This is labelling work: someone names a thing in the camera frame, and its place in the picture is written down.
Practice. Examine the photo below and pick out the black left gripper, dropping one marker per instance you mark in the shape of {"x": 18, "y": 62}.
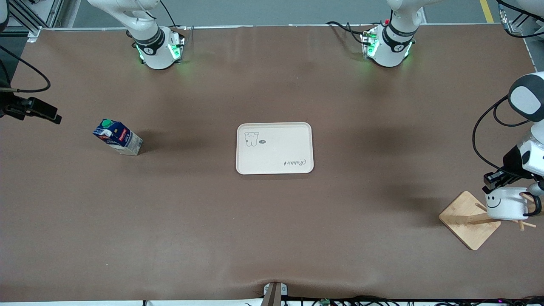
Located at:
{"x": 511, "y": 163}

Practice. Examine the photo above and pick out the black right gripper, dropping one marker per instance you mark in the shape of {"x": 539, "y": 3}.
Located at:
{"x": 9, "y": 105}

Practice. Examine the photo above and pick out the blue milk carton green cap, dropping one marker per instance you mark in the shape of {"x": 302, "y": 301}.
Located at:
{"x": 121, "y": 138}

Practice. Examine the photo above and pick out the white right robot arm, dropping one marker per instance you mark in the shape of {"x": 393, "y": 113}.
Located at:
{"x": 153, "y": 46}

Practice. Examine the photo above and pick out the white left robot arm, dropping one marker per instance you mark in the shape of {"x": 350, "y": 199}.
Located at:
{"x": 391, "y": 46}

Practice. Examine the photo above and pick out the cream tray with bear print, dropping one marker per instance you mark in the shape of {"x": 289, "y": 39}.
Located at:
{"x": 276, "y": 148}

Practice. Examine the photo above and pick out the wooden mug tree stand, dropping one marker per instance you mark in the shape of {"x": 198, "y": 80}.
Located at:
{"x": 465, "y": 221}

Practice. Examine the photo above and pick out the brown table cover mat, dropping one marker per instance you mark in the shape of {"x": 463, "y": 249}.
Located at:
{"x": 272, "y": 233}

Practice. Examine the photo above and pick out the aluminium frame profile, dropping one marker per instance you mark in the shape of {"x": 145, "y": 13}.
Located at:
{"x": 525, "y": 21}
{"x": 29, "y": 17}

